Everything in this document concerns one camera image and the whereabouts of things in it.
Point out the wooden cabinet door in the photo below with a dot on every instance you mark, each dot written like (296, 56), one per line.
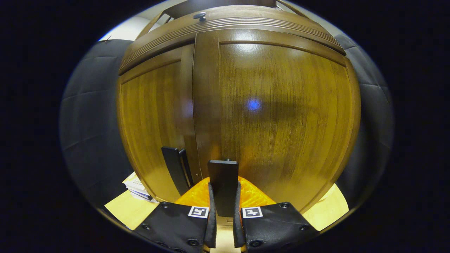
(151, 116)
(281, 123)

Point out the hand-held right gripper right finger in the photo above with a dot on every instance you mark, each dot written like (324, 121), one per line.
(238, 225)

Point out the wooden cabinet drawer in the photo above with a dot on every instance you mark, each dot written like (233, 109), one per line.
(232, 15)

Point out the beige cover book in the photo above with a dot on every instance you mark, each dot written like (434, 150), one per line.
(135, 182)

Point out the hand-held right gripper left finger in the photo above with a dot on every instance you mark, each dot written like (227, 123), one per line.
(212, 225)

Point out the wooden double-door shoe cabinet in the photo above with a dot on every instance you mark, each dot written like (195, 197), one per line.
(225, 2)

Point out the black round drawer knob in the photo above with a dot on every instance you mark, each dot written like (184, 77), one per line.
(199, 15)

